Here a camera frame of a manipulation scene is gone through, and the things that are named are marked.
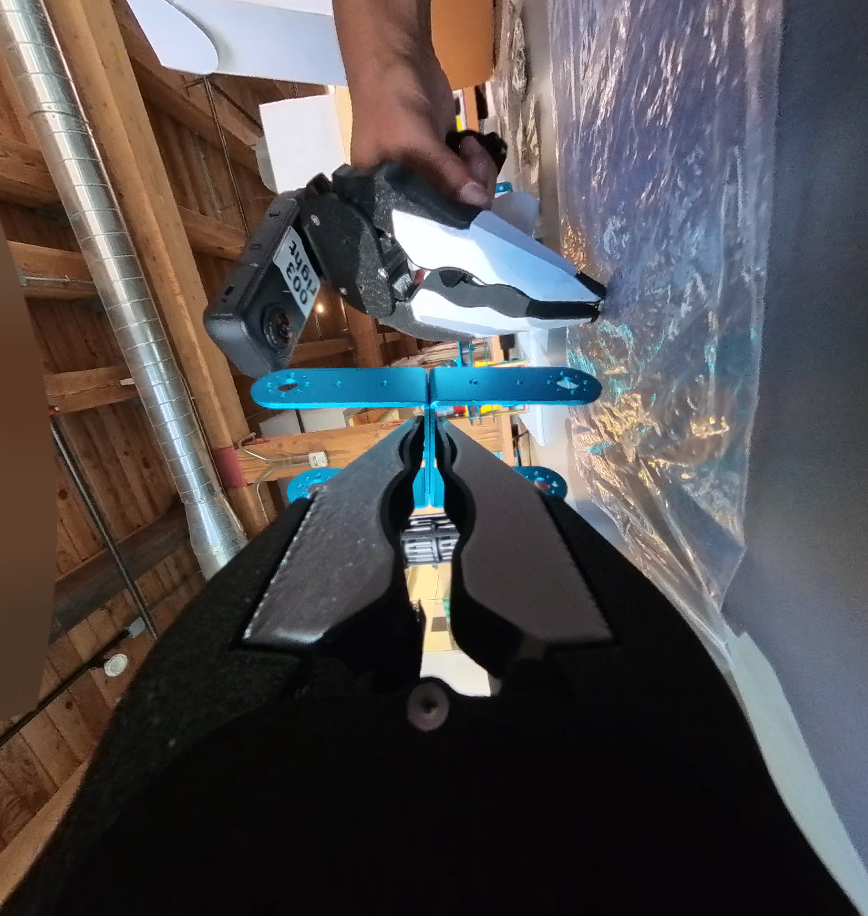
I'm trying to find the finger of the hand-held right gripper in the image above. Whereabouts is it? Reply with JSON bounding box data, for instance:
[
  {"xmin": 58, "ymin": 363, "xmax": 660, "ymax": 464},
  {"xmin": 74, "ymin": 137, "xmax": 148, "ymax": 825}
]
[
  {"xmin": 402, "ymin": 270, "xmax": 602, "ymax": 344},
  {"xmin": 389, "ymin": 191, "xmax": 610, "ymax": 312}
]

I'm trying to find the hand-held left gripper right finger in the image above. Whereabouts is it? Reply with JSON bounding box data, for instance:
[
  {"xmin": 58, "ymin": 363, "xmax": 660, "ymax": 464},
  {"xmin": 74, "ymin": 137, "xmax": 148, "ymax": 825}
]
[{"xmin": 434, "ymin": 420, "xmax": 614, "ymax": 652}]

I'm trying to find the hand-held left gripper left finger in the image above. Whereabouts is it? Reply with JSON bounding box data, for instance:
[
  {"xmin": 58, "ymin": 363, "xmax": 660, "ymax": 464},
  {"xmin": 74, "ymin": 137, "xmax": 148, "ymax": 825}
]
[{"xmin": 241, "ymin": 416, "xmax": 429, "ymax": 656}]

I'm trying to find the blue metal bracket assembly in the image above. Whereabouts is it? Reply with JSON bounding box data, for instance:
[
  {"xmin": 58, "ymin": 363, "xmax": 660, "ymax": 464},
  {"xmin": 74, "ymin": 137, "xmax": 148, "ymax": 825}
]
[{"xmin": 248, "ymin": 365, "xmax": 604, "ymax": 512}]

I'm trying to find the person's right hand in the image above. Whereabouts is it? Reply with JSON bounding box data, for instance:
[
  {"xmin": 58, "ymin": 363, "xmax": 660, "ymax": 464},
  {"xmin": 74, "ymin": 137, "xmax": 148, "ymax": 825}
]
[{"xmin": 349, "ymin": 51, "xmax": 504, "ymax": 211}]

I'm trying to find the wooden ceiling beam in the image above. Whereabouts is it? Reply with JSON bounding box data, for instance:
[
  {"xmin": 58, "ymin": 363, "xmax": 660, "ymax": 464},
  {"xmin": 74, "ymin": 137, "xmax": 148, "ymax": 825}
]
[{"xmin": 238, "ymin": 413, "xmax": 524, "ymax": 480}]

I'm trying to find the large clear plastic bag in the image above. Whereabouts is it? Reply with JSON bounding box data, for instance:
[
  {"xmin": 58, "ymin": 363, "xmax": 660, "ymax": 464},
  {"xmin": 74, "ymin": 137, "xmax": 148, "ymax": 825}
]
[{"xmin": 546, "ymin": 0, "xmax": 788, "ymax": 652}]

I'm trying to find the wooden partition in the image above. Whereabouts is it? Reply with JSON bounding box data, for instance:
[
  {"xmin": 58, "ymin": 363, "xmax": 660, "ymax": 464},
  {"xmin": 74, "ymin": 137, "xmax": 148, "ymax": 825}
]
[{"xmin": 429, "ymin": 0, "xmax": 498, "ymax": 93}]

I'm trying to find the white hanging panel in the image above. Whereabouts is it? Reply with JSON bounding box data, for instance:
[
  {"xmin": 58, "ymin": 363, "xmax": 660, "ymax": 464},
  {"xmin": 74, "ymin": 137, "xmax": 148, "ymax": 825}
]
[{"xmin": 124, "ymin": 0, "xmax": 352, "ymax": 90}]

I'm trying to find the black ribbed handle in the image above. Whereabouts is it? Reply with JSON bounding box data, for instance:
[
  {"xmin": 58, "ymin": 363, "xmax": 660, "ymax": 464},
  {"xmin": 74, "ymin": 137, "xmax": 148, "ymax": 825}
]
[{"xmin": 404, "ymin": 517, "xmax": 459, "ymax": 563}]

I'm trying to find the silver ventilation duct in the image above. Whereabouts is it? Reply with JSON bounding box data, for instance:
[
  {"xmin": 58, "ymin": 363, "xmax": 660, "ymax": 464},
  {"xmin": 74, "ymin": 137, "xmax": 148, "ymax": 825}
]
[{"xmin": 0, "ymin": 0, "xmax": 252, "ymax": 578}]

